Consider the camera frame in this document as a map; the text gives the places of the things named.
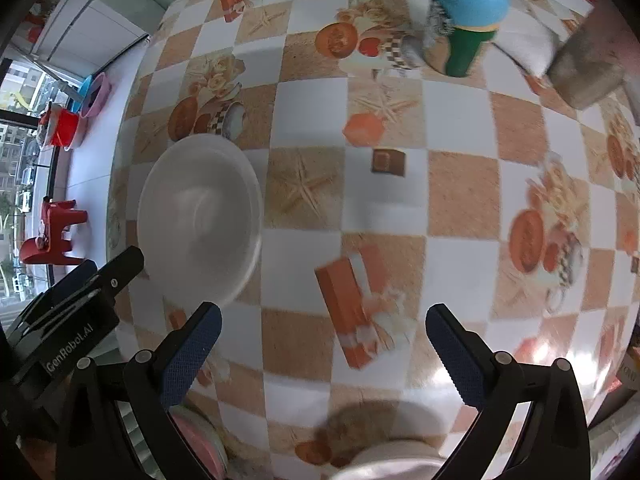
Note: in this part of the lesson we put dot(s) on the red plastic stool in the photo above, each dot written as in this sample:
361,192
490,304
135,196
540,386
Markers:
50,240

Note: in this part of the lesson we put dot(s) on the checkered printed tablecloth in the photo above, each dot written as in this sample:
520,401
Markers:
400,210

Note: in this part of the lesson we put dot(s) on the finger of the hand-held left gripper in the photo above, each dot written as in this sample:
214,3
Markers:
122,266
70,280

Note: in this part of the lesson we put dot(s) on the blue plastic basin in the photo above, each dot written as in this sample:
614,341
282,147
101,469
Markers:
84,86

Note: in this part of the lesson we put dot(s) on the white tissue pack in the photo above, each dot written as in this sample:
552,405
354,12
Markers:
530,42

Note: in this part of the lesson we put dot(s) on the white foam bowl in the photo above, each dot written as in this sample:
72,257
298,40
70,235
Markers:
387,464
200,232

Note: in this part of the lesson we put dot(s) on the pink plastic bucket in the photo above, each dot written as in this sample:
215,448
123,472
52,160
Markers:
96,94

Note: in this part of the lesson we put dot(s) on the green bottle with blue label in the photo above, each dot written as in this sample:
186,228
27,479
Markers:
462,15

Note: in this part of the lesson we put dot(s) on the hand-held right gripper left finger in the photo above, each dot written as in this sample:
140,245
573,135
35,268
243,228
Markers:
192,357

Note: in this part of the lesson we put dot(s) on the metal tumbler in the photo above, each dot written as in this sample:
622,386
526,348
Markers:
587,72

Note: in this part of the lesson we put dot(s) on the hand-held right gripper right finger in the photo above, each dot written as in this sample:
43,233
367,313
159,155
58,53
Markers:
457,360

